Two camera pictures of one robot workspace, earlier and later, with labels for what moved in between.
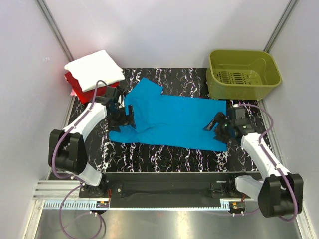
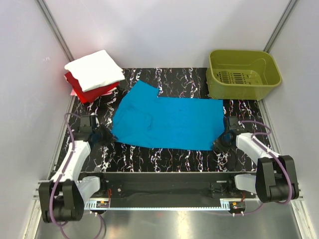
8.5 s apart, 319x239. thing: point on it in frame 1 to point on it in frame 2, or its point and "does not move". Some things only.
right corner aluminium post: x=280 y=25 does not move
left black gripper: x=126 y=120 to x=109 y=138
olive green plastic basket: x=241 y=74 does not move
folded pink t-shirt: x=73 y=93 does not move
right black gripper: x=219 y=118 to x=217 y=146
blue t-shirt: x=170 y=121 does not move
